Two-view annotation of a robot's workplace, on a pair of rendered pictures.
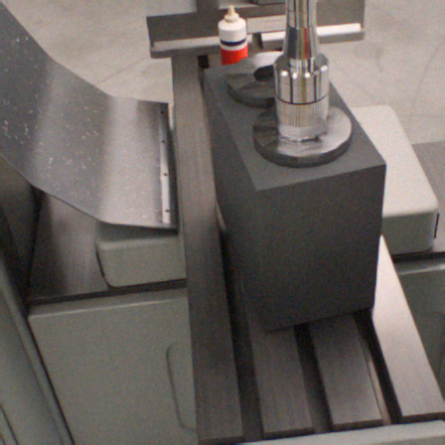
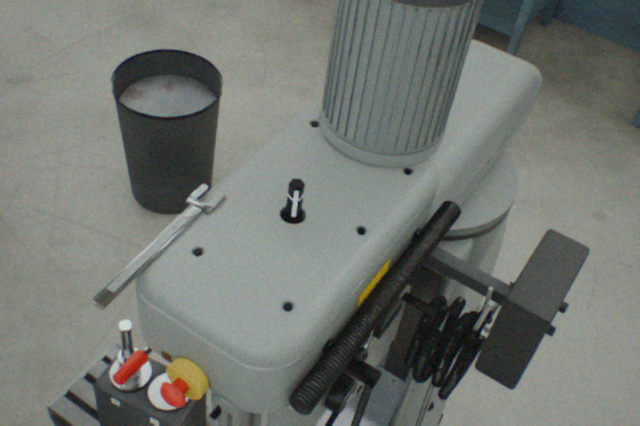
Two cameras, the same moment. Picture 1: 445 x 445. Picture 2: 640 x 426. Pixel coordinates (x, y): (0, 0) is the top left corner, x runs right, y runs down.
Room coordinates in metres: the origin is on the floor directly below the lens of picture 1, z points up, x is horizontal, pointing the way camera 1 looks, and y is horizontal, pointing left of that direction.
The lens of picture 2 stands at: (1.29, -0.71, 2.67)
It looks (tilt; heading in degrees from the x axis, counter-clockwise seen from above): 45 degrees down; 118
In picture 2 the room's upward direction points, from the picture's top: 9 degrees clockwise
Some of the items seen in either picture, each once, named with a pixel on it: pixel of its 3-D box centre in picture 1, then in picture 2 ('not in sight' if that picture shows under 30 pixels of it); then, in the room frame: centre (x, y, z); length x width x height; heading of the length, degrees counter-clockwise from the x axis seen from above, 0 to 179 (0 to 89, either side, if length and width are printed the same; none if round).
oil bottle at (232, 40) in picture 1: (232, 41); not in sight; (1.01, -0.05, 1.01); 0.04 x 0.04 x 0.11
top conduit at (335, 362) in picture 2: not in sight; (382, 293); (1.06, -0.03, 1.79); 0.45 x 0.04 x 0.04; 91
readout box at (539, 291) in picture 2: not in sight; (533, 310); (1.24, 0.24, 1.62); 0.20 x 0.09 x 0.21; 91
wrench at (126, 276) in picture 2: not in sight; (160, 243); (0.81, -0.22, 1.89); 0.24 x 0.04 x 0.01; 94
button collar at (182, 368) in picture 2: not in sight; (187, 378); (0.92, -0.29, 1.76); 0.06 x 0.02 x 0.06; 1
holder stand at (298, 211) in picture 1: (287, 181); (151, 404); (0.61, -0.07, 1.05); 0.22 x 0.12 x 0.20; 9
